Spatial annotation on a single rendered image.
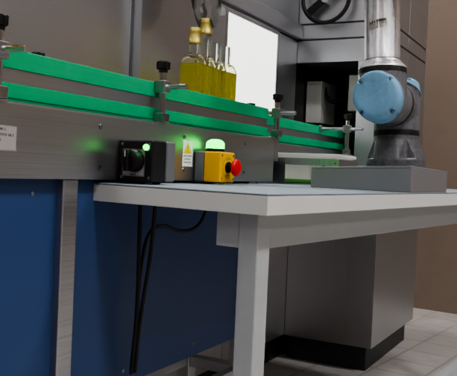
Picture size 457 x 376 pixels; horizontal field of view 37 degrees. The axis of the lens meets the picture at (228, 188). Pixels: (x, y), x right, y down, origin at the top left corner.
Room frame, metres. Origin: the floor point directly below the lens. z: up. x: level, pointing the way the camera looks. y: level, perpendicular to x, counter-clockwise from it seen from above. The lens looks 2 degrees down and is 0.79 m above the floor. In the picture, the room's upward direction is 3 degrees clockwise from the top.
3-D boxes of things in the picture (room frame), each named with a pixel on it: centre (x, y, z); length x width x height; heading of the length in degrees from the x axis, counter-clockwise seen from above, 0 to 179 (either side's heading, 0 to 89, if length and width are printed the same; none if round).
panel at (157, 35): (2.27, 0.05, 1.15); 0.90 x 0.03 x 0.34; 152
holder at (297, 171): (2.09, -0.23, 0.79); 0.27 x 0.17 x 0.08; 62
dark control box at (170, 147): (1.36, 0.16, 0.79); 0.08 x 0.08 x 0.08; 62
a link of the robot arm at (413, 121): (1.80, -0.43, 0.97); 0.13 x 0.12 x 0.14; 152
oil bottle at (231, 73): (2.03, 0.03, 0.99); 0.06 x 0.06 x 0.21; 61
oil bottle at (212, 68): (1.93, 0.08, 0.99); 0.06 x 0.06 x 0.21; 63
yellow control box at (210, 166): (1.61, 0.03, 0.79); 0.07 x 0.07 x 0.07; 62
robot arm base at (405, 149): (1.80, -0.43, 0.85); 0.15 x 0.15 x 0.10
